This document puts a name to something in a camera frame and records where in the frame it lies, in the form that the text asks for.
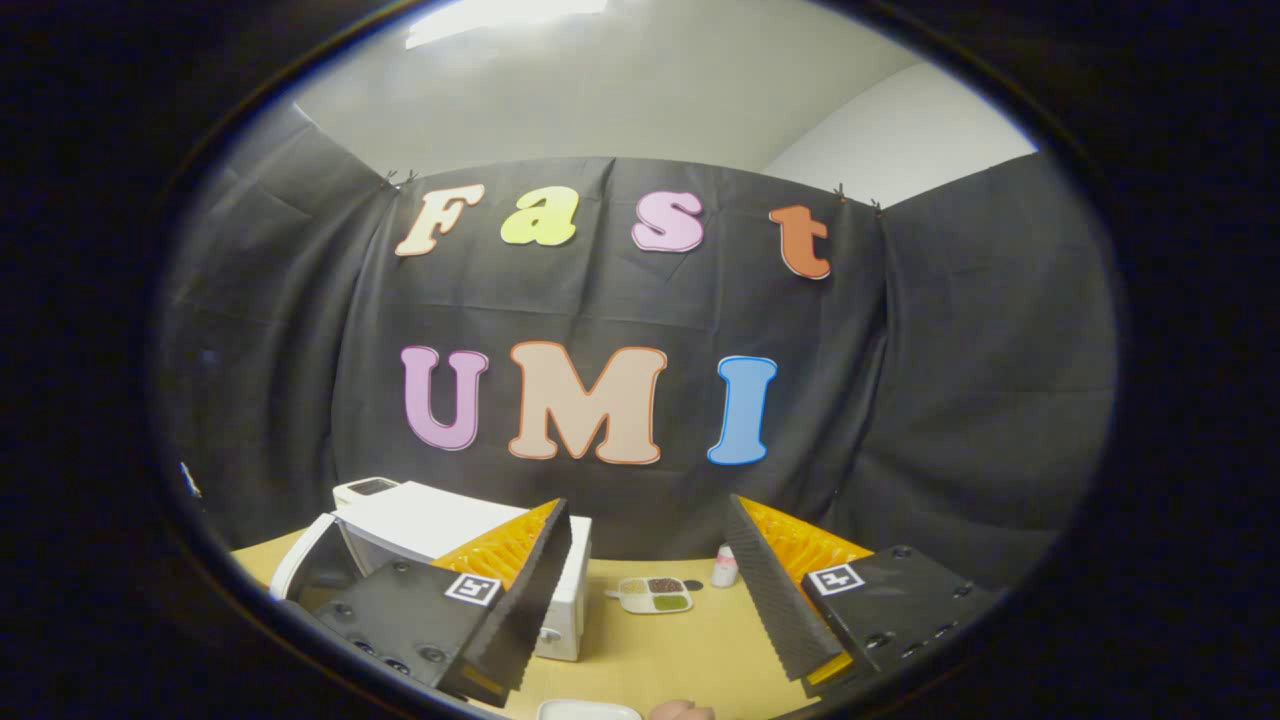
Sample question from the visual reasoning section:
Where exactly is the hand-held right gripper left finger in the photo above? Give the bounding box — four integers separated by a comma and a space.
312, 497, 573, 709

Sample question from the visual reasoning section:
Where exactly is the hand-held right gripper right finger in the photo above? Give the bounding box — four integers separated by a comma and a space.
722, 493, 1004, 699

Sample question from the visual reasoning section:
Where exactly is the white microwave oven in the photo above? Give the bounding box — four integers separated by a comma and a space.
268, 481, 593, 663

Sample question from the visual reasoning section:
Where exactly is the white divided spice dish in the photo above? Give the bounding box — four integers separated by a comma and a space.
605, 576, 696, 615

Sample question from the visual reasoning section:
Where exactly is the white rectangular plate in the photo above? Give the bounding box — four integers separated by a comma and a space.
537, 699, 643, 720

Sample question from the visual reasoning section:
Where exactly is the small white kitchen scale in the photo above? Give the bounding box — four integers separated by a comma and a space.
332, 477, 401, 509

